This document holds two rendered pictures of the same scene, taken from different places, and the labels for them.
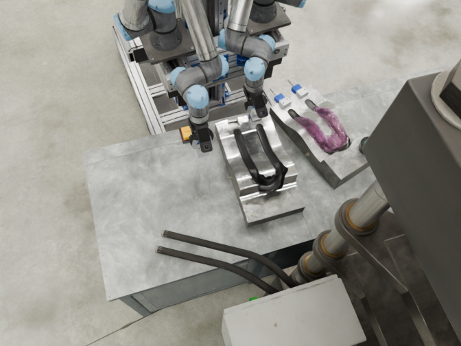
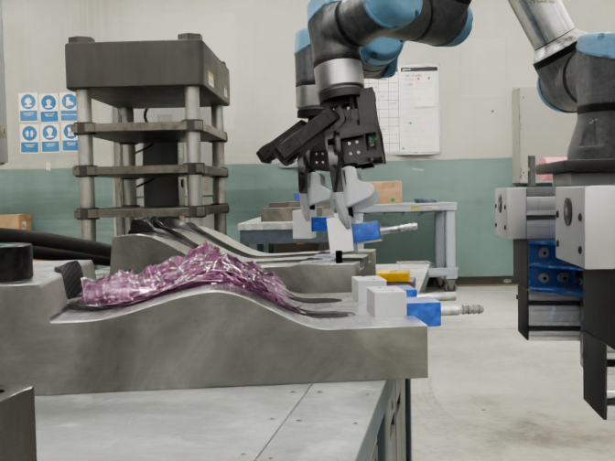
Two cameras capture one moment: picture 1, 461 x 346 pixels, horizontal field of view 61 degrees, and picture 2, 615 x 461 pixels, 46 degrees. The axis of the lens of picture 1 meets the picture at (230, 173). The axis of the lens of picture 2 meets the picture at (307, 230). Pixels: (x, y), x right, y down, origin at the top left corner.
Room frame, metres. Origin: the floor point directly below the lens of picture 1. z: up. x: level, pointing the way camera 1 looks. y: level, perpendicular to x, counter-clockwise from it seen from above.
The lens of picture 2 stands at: (1.61, -1.06, 0.99)
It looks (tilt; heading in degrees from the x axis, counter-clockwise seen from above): 3 degrees down; 123
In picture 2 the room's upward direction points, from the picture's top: 1 degrees counter-clockwise
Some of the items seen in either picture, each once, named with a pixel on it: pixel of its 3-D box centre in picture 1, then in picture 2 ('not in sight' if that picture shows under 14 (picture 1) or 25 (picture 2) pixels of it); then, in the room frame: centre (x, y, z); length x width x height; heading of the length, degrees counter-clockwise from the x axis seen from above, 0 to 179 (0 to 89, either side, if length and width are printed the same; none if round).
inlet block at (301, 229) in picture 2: (199, 141); (329, 223); (0.89, 0.15, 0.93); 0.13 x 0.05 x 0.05; 21
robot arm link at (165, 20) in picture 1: (160, 11); (609, 68); (1.36, 0.36, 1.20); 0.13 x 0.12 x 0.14; 127
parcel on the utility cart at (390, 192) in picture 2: not in sight; (378, 196); (-1.61, 5.23, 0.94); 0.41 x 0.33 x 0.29; 38
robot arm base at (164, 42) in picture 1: (164, 31); (611, 133); (1.36, 0.35, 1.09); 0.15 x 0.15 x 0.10
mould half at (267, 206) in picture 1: (258, 163); (217, 269); (0.83, -0.12, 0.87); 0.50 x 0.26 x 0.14; 21
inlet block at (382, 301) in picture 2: (296, 88); (426, 311); (1.28, -0.29, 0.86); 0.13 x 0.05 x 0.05; 38
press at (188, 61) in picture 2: not in sight; (164, 190); (-2.37, 3.10, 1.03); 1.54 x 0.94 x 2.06; 120
